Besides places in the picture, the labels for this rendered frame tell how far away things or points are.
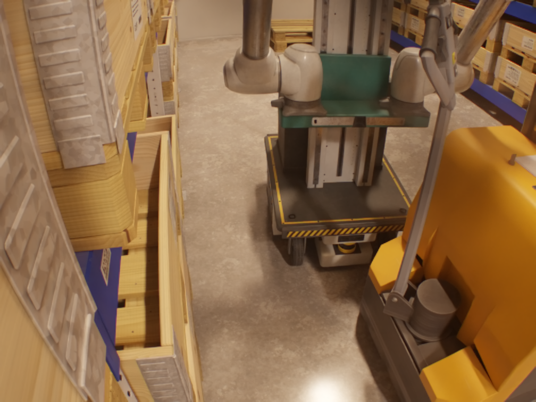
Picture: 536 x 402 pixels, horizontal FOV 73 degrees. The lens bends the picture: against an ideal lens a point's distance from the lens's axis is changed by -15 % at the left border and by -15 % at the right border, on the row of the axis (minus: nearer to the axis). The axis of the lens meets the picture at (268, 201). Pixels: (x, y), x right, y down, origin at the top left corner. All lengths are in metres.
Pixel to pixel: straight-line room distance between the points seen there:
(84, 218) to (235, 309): 1.51
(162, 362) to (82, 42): 0.50
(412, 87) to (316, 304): 1.07
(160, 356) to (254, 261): 1.54
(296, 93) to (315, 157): 0.47
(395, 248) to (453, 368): 0.60
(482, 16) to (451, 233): 0.82
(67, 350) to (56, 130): 0.29
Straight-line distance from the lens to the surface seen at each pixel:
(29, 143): 0.20
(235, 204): 2.57
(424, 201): 1.29
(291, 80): 1.65
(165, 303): 0.76
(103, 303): 0.57
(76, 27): 0.42
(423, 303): 1.50
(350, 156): 2.14
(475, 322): 1.49
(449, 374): 1.47
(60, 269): 0.21
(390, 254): 1.77
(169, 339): 0.70
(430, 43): 0.96
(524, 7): 4.12
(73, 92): 0.44
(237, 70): 1.61
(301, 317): 1.94
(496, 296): 1.38
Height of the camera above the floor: 1.52
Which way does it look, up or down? 36 degrees down
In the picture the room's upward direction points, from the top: straight up
